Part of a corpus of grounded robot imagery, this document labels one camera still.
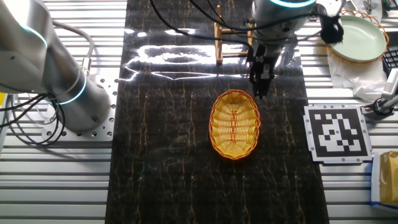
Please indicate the wooden dish rack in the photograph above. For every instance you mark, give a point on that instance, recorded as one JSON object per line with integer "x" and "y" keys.
{"x": 219, "y": 46}

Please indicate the black white marker board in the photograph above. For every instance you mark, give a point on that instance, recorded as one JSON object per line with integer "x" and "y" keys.
{"x": 337, "y": 133}

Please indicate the white crumpled plastic bag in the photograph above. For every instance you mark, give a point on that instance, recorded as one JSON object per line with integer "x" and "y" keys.
{"x": 357, "y": 77}

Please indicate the small metal clamp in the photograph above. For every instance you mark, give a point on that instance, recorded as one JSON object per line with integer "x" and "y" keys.
{"x": 368, "y": 6}

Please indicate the yellow tissue box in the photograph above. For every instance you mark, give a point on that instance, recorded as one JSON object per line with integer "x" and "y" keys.
{"x": 388, "y": 177}

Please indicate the black marble pattern mat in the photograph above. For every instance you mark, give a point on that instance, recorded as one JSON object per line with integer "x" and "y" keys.
{"x": 171, "y": 155}

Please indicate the black camera clamp mount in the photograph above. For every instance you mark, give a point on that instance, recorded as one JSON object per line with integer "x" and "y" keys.
{"x": 381, "y": 107}

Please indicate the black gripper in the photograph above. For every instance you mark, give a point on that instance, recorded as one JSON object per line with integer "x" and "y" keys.
{"x": 262, "y": 62}

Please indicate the orange woven oval basket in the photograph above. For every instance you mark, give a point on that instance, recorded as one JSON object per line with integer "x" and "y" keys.
{"x": 234, "y": 137}

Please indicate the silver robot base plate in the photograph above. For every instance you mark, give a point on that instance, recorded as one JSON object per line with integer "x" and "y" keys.
{"x": 105, "y": 130}

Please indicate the orange wicker basket under plate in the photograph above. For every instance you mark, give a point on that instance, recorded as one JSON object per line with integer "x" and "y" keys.
{"x": 360, "y": 12}

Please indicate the small silver camera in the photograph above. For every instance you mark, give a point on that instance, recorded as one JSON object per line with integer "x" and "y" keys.
{"x": 391, "y": 84}

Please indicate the pale green plate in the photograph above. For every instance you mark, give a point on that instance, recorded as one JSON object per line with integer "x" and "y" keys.
{"x": 357, "y": 40}

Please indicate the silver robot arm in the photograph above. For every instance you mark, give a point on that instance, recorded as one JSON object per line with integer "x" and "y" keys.
{"x": 31, "y": 46}

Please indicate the black keyboard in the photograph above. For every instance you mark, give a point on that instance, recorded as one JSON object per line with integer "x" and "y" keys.
{"x": 391, "y": 59}

